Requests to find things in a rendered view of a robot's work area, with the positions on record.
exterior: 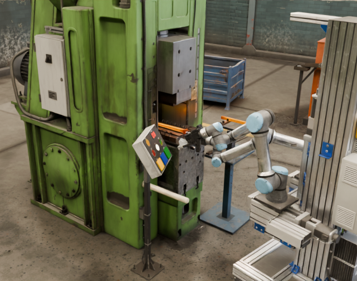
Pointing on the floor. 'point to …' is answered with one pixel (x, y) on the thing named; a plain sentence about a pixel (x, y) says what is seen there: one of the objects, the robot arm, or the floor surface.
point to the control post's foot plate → (148, 274)
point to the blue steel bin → (223, 79)
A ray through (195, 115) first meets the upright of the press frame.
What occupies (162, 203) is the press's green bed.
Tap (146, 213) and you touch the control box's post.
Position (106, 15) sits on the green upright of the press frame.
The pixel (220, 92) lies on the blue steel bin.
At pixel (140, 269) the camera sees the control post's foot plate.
